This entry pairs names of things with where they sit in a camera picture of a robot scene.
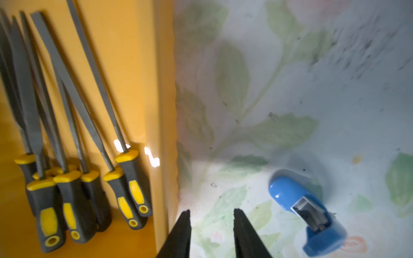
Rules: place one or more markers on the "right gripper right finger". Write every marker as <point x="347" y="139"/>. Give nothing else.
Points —
<point x="247" y="242"/>

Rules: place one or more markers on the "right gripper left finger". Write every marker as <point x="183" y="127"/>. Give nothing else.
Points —
<point x="177" y="244"/>

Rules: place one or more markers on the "file tool yellow black handle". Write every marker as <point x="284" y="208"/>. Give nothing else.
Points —
<point x="137" y="182"/>

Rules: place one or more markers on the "small blue stapler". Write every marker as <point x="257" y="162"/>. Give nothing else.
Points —
<point x="325" y="234"/>

